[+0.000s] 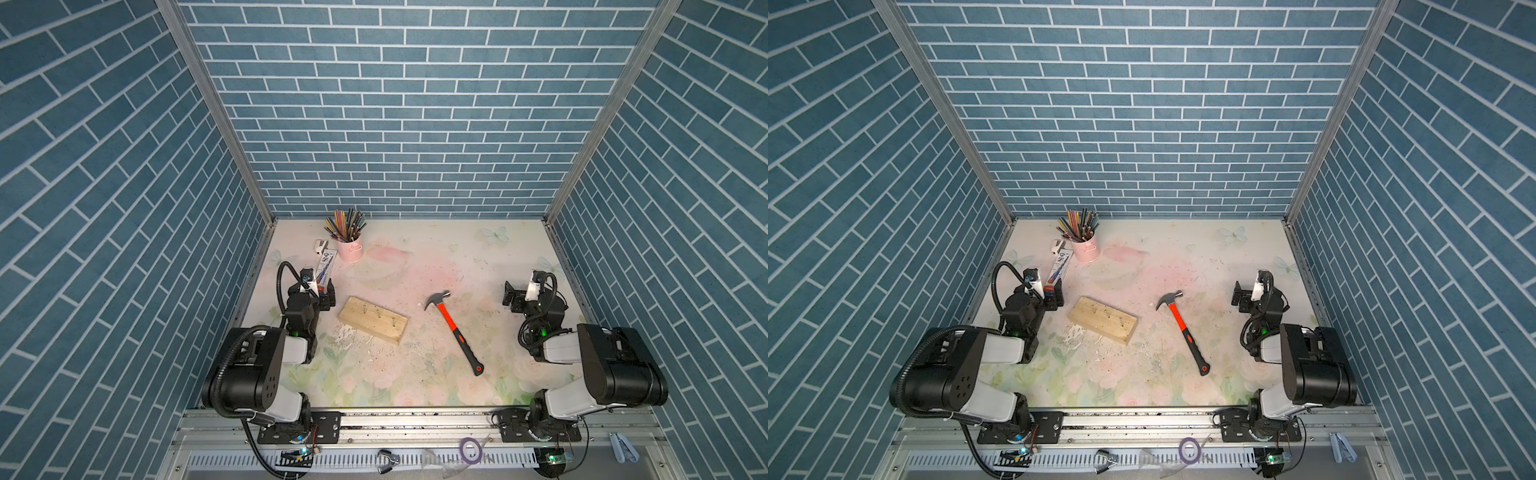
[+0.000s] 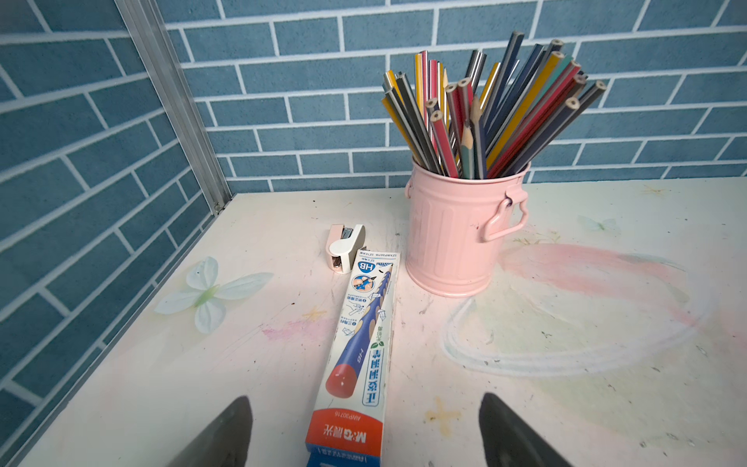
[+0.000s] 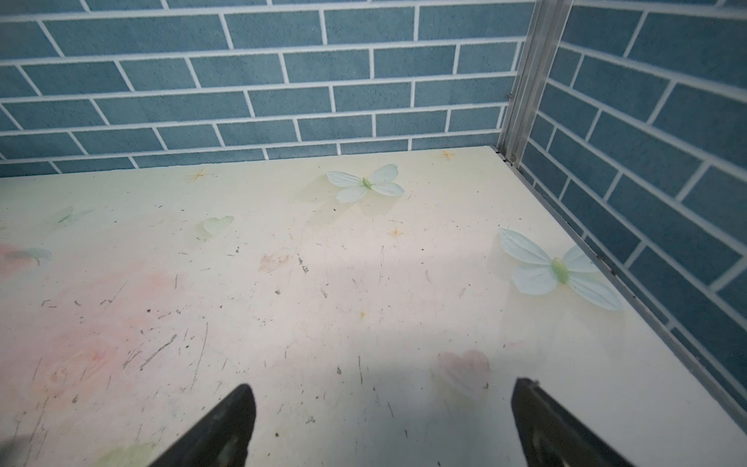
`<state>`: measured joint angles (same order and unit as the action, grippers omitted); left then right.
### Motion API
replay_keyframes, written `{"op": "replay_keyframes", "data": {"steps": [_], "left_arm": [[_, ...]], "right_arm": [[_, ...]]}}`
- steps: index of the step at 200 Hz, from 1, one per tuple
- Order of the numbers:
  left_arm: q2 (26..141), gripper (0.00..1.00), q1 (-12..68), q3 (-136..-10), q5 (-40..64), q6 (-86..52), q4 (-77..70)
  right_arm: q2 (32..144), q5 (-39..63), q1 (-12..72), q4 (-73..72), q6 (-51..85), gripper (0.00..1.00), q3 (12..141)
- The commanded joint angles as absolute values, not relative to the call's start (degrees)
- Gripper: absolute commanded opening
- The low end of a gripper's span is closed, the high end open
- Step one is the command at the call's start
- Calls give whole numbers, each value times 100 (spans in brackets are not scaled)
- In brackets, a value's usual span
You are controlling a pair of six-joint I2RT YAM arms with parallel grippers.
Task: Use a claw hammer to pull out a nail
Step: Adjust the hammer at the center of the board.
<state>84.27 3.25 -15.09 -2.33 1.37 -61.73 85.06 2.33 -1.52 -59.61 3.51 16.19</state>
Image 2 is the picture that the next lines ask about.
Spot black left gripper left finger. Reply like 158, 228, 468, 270
167, 395, 253, 467

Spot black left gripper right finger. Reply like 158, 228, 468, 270
479, 392, 571, 467

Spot white blue pencil box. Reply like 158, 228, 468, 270
305, 250, 400, 466

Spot pink metal pencil bucket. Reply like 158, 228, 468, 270
406, 165, 528, 298

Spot bundle of coloured pencils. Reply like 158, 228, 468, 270
381, 31, 607, 180

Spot aluminium corner post left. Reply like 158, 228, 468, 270
115, 0, 231, 215

